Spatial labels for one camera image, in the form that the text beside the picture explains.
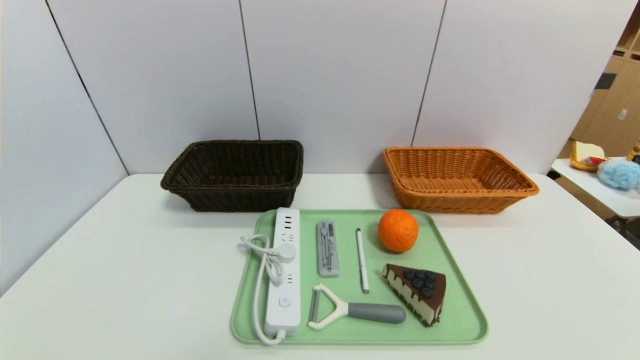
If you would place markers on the grey clear compass case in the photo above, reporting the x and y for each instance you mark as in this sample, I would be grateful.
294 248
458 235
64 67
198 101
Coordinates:
328 250

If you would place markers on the white pen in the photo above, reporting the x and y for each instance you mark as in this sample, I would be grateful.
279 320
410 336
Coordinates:
362 260

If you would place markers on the orange fruit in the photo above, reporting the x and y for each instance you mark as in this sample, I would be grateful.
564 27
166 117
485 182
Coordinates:
397 230

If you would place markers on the chocolate blueberry cake slice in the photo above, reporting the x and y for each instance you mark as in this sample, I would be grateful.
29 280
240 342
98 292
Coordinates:
417 295

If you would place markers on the dark brown wicker basket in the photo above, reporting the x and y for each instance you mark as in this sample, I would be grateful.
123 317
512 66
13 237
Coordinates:
235 200

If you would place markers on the orange wicker basket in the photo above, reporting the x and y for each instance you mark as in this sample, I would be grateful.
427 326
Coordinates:
450 202

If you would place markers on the small yellow wicker basket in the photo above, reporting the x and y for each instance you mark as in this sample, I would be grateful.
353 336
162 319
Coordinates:
580 166

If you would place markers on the light green plastic tray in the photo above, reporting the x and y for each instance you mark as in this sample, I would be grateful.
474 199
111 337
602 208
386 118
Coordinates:
440 250

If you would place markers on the pale yellow bread slice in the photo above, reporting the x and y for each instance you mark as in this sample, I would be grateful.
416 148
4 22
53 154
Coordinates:
587 150

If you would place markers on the small red packet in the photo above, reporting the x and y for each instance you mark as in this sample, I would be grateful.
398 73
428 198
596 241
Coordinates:
595 160

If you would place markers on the white side table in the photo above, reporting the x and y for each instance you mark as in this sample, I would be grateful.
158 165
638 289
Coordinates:
600 195

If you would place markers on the light wooden cabinet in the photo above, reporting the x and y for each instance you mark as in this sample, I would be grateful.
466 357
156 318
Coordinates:
607 130

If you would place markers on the blue fluffy bath sponge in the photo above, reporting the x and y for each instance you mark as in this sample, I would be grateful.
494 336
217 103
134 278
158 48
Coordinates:
620 174

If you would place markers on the dark grey cabinet plate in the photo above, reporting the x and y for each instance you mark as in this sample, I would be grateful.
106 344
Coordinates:
606 81

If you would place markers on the yellow brown toy figure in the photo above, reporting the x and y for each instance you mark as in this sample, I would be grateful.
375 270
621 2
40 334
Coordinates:
637 152

